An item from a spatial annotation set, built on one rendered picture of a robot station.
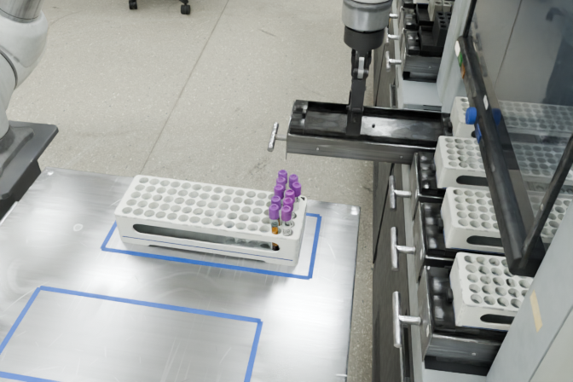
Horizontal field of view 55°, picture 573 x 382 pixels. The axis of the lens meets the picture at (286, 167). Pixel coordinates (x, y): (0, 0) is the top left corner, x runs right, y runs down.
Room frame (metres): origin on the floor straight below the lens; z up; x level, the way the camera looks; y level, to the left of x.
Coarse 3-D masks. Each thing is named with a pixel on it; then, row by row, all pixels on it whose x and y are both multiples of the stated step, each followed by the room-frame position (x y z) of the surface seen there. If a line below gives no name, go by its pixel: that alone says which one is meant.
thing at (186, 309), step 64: (64, 192) 0.73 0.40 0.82; (0, 256) 0.58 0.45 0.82; (64, 256) 0.58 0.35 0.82; (128, 256) 0.59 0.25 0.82; (192, 256) 0.59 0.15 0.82; (320, 256) 0.60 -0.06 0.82; (0, 320) 0.46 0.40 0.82; (64, 320) 0.46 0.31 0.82; (128, 320) 0.47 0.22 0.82; (192, 320) 0.47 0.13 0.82; (256, 320) 0.47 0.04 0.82; (320, 320) 0.48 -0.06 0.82
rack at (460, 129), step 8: (456, 96) 1.03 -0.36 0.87; (456, 104) 1.00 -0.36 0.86; (464, 104) 1.00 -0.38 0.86; (456, 112) 0.98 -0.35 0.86; (464, 112) 0.97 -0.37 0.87; (456, 120) 0.96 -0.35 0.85; (464, 120) 0.94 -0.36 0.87; (456, 128) 0.94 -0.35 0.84; (464, 128) 0.93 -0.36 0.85; (472, 128) 0.93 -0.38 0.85; (456, 136) 0.93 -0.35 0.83; (464, 136) 0.93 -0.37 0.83; (472, 136) 0.96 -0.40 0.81
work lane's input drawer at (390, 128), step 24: (312, 120) 1.01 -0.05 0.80; (336, 120) 1.01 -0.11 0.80; (384, 120) 1.02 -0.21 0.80; (408, 120) 1.02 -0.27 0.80; (432, 120) 1.02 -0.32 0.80; (288, 144) 0.95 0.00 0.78; (312, 144) 0.94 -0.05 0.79; (336, 144) 0.94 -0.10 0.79; (360, 144) 0.93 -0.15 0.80; (384, 144) 0.93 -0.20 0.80; (408, 144) 0.93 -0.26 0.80; (432, 144) 0.93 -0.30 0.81
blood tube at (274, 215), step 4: (272, 204) 0.60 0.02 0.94; (272, 208) 0.59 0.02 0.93; (276, 208) 0.59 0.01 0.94; (272, 212) 0.58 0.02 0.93; (276, 212) 0.58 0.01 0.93; (272, 216) 0.58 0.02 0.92; (276, 216) 0.58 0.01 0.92; (272, 220) 0.59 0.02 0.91; (276, 220) 0.59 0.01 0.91; (272, 224) 0.59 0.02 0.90; (276, 224) 0.59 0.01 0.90; (272, 228) 0.59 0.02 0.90; (276, 228) 0.59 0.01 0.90; (272, 232) 0.59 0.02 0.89; (276, 232) 0.59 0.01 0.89; (272, 244) 0.59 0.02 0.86; (276, 244) 0.59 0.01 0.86; (272, 248) 0.59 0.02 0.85; (276, 248) 0.59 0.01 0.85
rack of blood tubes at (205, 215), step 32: (128, 192) 0.67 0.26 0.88; (160, 192) 0.69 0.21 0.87; (192, 192) 0.68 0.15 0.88; (224, 192) 0.68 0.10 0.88; (256, 192) 0.68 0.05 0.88; (128, 224) 0.61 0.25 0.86; (160, 224) 0.61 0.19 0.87; (192, 224) 0.60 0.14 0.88; (224, 224) 0.61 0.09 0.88; (256, 224) 0.61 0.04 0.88; (256, 256) 0.59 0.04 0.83; (288, 256) 0.58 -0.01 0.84
